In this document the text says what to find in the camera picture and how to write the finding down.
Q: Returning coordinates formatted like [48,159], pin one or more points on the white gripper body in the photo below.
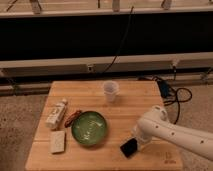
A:
[141,137]

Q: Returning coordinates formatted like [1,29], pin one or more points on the black eraser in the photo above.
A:
[129,148]

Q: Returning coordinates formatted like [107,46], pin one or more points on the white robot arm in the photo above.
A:
[155,123]

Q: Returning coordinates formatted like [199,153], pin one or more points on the green bowl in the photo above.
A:
[90,128]

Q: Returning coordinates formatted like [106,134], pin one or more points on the red brown marker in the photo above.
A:
[71,118]

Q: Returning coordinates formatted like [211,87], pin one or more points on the white rectangular sponge block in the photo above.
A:
[57,141]

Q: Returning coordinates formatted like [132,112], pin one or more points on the white plastic bottle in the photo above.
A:
[56,115]

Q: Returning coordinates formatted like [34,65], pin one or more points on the white wall rail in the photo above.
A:
[44,67]

